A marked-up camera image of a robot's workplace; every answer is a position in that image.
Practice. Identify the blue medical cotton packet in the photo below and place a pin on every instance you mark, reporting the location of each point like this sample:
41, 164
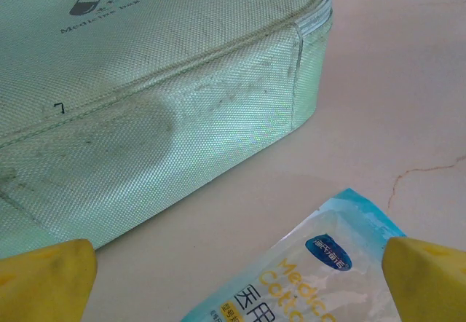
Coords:
309, 274

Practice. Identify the mint green medicine bag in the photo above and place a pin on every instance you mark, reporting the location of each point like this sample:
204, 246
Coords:
145, 100

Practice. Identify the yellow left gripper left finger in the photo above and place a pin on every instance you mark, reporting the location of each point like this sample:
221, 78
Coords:
47, 282

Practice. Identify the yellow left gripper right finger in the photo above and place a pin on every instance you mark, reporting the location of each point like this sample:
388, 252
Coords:
429, 285

